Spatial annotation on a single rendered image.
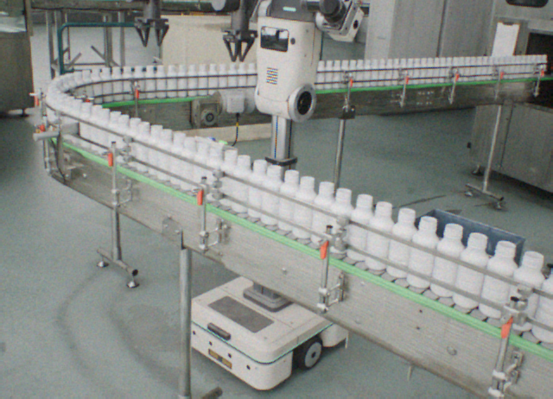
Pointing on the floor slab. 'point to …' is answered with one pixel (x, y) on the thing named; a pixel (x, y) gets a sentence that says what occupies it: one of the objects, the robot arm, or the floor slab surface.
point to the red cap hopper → (79, 52)
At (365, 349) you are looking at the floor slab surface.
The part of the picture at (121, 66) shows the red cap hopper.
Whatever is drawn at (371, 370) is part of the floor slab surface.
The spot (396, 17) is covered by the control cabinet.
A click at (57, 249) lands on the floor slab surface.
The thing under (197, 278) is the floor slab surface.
